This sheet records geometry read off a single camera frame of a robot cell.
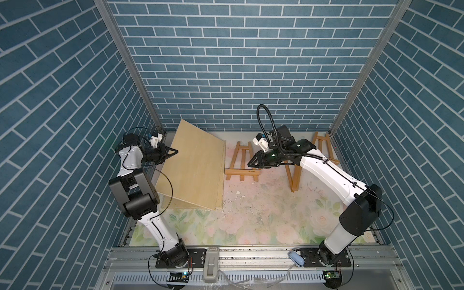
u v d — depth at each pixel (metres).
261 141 0.72
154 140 0.83
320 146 1.14
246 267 0.72
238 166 1.02
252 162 0.75
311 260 0.73
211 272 0.67
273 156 0.66
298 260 0.72
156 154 0.79
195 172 0.89
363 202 0.43
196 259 0.74
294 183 0.92
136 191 0.51
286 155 0.58
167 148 0.83
